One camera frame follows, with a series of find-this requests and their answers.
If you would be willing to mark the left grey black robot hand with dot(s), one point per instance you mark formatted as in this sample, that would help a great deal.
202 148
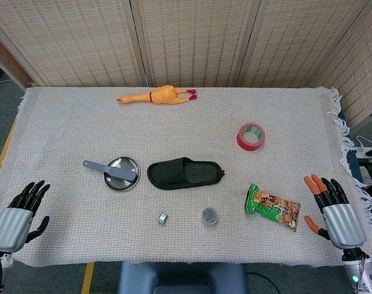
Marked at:
12 225

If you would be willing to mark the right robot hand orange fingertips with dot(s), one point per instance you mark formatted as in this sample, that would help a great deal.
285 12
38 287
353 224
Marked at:
342 222

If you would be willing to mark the black rubber slipper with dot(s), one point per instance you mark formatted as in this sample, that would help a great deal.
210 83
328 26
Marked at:
161 177

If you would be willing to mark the blue padded robot base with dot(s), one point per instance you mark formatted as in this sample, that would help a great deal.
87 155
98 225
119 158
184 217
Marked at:
179 280

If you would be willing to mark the green orange snack bag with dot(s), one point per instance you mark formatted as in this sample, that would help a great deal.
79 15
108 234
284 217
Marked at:
274 209

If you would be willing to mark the white power strip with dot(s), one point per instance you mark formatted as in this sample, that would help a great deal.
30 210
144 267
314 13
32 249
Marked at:
366 150

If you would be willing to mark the red tape roll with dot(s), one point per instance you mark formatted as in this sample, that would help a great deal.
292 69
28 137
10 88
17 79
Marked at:
247 145

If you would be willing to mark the round stainless steel plate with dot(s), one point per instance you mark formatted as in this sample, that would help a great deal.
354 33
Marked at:
124 163

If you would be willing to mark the small round metal tin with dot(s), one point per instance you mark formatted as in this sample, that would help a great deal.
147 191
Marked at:
209 216

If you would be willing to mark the white woven fringed tablecloth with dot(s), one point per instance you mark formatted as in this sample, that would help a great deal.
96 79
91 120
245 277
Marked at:
185 131

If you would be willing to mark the yellow rubber chicken toy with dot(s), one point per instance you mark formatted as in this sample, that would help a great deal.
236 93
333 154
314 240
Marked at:
161 95

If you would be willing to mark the beige woven folding screen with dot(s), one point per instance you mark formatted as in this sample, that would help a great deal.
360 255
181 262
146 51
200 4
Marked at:
198 39

